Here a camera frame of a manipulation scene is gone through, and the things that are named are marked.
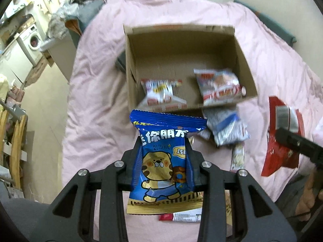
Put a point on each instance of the teal padded headboard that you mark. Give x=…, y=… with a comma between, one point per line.
x=272, y=22

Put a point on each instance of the white side cabinet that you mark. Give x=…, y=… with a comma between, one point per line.
x=60, y=55

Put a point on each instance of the pile of clothes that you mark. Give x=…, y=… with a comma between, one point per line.
x=68, y=12

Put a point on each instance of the blue cartoon snack packet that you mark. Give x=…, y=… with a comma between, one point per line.
x=161, y=161

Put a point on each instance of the silver blue striped snack packet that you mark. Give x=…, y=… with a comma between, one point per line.
x=225, y=127

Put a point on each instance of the white red triangular snack packet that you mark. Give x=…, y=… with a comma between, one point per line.
x=159, y=92

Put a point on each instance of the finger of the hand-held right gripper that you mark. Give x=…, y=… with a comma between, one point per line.
x=297, y=145

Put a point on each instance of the grey plastic object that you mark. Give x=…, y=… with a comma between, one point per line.
x=121, y=61

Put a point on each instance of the large red snack packet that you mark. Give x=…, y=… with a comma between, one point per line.
x=277, y=153

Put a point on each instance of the wooden chair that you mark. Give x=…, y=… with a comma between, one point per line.
x=17, y=141

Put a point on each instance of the white red round-print snack packet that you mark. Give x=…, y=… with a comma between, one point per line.
x=219, y=84

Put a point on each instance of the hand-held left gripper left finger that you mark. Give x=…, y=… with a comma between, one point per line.
x=135, y=165

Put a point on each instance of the brown cardboard box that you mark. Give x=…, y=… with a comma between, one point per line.
x=181, y=55

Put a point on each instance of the white washing machine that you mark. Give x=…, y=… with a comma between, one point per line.
x=34, y=41

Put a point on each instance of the slim beige checkered snack packet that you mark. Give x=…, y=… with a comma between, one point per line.
x=237, y=157

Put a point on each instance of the pink blanket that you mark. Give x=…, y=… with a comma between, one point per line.
x=101, y=105

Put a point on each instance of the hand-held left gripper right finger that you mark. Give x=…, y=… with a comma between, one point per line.
x=189, y=161

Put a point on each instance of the white kitchen cabinet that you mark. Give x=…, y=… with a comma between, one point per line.
x=12, y=60

